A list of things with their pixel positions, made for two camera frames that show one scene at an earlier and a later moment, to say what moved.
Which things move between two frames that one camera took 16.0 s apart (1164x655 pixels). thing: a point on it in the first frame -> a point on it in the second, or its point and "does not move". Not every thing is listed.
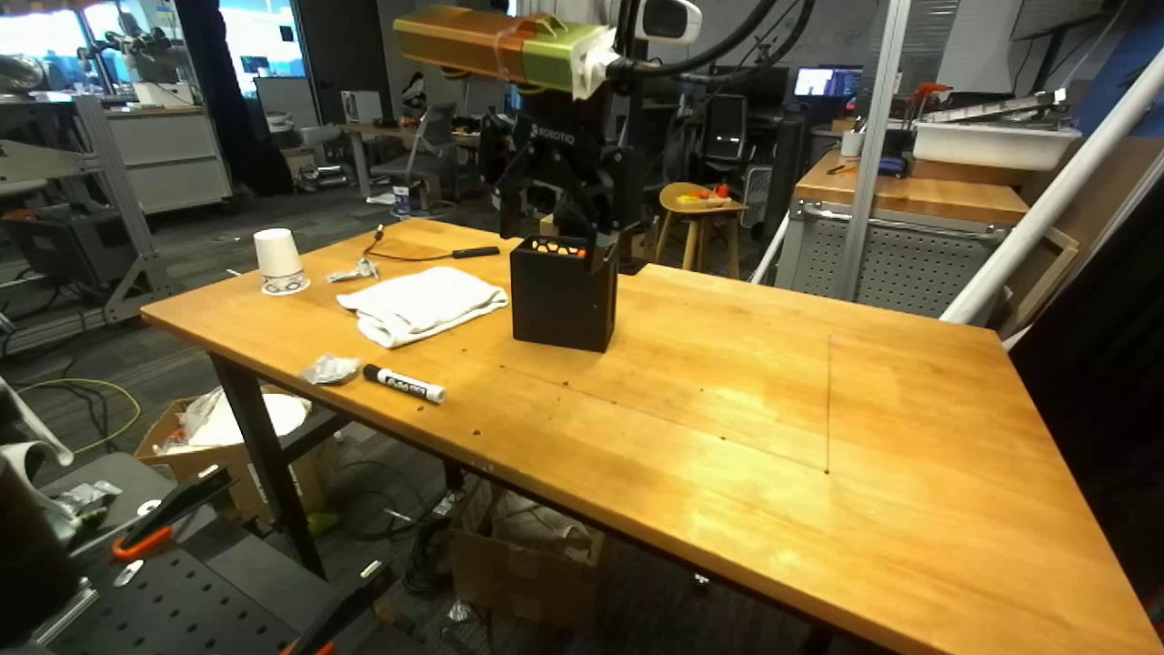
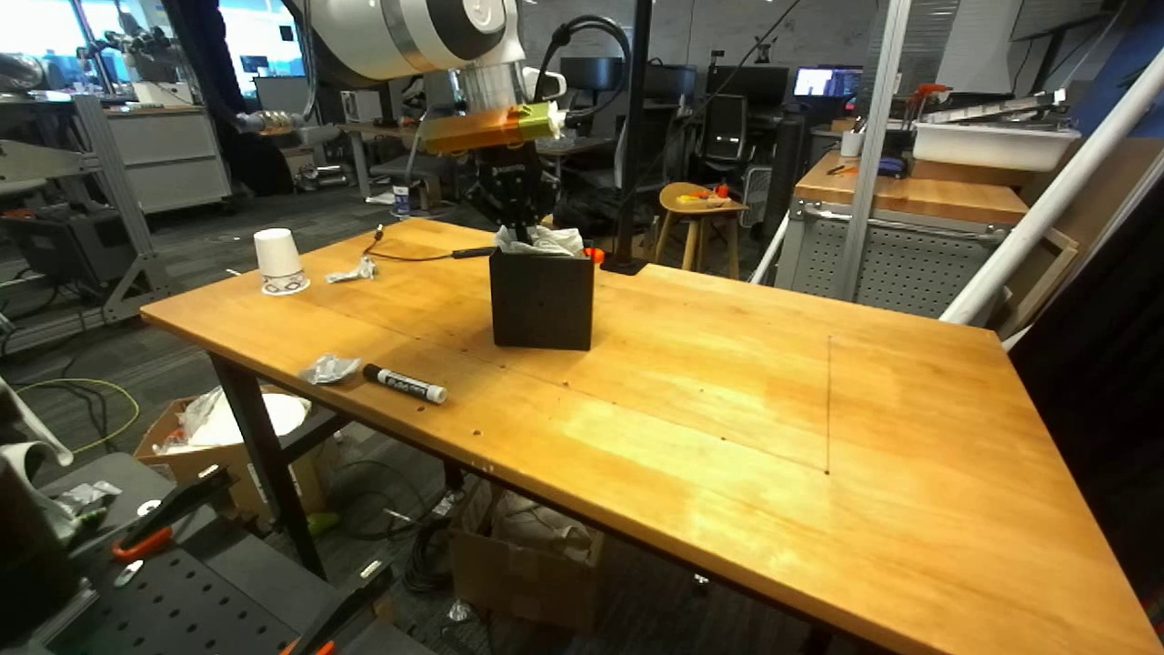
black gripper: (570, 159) -> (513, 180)
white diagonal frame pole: (1080, 165) does not move
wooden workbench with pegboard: (928, 235) does not move
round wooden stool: (692, 205) does not move
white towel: (402, 311) -> (567, 241)
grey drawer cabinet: (174, 159) does not move
